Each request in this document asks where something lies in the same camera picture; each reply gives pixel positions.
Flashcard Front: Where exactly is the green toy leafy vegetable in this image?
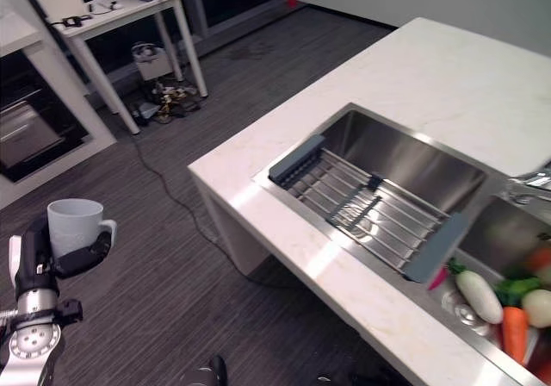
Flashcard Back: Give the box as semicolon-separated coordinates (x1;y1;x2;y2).
493;276;542;308

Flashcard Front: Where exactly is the stainless steel double sink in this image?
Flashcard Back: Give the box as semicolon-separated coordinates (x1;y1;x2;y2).
252;103;551;380

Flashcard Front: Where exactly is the pile of clutter under table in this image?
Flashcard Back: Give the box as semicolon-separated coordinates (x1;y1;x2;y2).
131;79;203;125

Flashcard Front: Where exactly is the white cabinet frame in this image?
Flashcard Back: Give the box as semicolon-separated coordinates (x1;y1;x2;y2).
0;0;118;211

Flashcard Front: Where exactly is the chrome sink faucet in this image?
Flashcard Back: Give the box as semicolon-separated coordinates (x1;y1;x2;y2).
503;161;551;204

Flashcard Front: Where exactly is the white toy radish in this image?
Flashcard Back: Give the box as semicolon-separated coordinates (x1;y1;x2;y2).
447;258;505;325

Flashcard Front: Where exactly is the white bucket with items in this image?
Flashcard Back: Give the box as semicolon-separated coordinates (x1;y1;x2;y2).
131;41;170;82

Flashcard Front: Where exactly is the red toy tomato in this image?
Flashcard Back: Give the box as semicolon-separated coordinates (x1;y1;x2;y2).
527;246;551;275

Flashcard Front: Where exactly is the grey sink drying rack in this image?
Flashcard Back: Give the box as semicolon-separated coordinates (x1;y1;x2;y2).
268;134;470;283

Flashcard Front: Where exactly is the orange toy carrot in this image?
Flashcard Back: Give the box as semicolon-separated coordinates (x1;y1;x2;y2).
501;306;529;366

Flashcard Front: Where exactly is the pale round toy onion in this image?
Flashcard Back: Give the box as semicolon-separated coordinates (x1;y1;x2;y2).
521;289;551;329

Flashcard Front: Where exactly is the white ceramic mug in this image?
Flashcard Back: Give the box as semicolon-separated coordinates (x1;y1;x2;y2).
46;199;118;258

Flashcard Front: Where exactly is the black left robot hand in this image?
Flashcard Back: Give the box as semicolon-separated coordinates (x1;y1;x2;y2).
8;215;118;296

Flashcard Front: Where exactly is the white side table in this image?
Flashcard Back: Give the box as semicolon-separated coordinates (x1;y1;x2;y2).
46;0;209;136

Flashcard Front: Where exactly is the black floor cable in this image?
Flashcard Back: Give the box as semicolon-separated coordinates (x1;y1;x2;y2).
128;131;302;290

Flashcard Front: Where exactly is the white kitchen island counter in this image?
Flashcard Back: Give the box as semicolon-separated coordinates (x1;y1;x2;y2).
187;16;551;386

